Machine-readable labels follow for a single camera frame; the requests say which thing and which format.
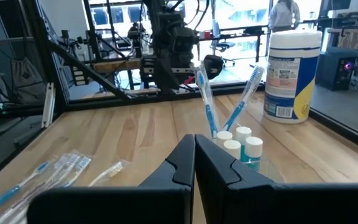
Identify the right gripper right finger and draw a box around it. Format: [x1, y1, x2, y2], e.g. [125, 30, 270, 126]
[195, 134, 358, 224]

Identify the white metal bar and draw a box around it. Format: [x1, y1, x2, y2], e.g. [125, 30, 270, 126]
[41, 82, 56, 128]

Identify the blue white toothbrush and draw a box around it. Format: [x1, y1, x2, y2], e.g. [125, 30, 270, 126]
[193, 60, 223, 140]
[221, 64, 266, 132]
[0, 160, 51, 222]
[62, 154, 92, 189]

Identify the purple white wrapped toothbrush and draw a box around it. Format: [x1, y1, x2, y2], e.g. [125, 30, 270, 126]
[39, 152, 77, 200]
[0, 154, 65, 224]

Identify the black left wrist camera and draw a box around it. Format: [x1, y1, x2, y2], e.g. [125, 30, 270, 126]
[165, 26, 198, 54]

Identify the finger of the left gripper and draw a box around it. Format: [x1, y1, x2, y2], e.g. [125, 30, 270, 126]
[167, 58, 180, 94]
[155, 58, 168, 94]

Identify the black computer tower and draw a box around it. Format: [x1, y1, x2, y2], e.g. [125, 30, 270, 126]
[315, 52, 357, 91]

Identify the teal mouthwash bottle white cap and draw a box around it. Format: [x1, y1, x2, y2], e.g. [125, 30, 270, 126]
[223, 139, 242, 160]
[235, 126, 253, 162]
[216, 130, 233, 147]
[244, 136, 264, 172]

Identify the white wipes canister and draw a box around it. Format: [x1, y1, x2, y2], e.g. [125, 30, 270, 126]
[263, 29, 323, 124]

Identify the clear acrylic organizer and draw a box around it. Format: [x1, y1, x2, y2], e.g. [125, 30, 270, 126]
[202, 123, 287, 184]

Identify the grey hanging bag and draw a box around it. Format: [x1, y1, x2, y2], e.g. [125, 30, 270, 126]
[11, 57, 48, 105]

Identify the orange white toothbrush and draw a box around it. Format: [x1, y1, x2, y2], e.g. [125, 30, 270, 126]
[88, 159, 124, 187]

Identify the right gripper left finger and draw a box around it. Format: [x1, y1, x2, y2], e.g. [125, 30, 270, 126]
[26, 133, 196, 224]

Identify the person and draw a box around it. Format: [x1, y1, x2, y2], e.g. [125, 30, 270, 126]
[268, 0, 301, 32]

